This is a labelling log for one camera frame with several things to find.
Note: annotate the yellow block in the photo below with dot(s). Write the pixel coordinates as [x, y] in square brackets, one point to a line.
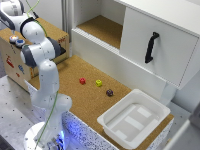
[99, 83]

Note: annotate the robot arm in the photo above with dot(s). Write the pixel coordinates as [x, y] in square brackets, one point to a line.
[47, 78]

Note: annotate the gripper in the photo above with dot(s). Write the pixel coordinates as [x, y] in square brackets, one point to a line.
[7, 22]

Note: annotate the red button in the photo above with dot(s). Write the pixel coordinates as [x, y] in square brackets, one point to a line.
[13, 39]

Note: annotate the green button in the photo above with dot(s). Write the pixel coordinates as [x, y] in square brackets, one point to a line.
[25, 46]

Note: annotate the purple block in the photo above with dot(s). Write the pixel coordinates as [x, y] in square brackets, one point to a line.
[109, 92]

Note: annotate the blue button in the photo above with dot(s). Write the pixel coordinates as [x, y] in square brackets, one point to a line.
[20, 42]

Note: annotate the white cabinet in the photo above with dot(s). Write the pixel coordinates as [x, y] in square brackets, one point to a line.
[100, 50]

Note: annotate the white plastic box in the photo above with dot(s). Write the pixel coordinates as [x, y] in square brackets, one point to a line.
[133, 120]

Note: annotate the pink block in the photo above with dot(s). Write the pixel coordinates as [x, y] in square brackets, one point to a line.
[82, 80]

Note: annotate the white sliding door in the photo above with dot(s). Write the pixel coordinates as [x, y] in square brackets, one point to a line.
[173, 56]

